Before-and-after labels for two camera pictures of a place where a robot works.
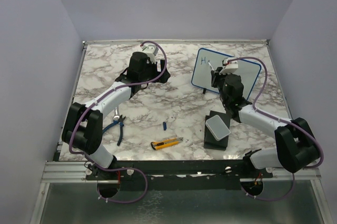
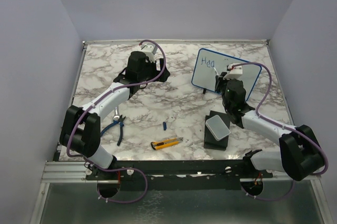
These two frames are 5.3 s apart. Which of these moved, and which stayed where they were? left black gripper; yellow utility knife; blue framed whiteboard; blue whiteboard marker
Moved: blue whiteboard marker
Stayed: left black gripper; blue framed whiteboard; yellow utility knife
